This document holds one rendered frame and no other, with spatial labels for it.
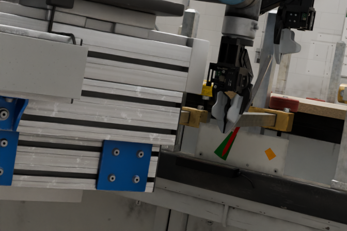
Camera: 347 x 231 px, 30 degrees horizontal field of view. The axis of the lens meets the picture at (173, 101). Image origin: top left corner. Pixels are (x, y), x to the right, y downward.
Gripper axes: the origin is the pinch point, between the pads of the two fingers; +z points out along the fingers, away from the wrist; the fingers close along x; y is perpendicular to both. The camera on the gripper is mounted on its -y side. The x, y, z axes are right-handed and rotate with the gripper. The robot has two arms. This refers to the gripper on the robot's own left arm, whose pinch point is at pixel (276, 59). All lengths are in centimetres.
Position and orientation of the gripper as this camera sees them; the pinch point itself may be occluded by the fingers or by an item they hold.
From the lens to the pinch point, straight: 169.6
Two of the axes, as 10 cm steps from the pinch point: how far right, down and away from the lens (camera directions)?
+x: 4.4, 0.3, 9.0
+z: -1.6, 9.9, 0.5
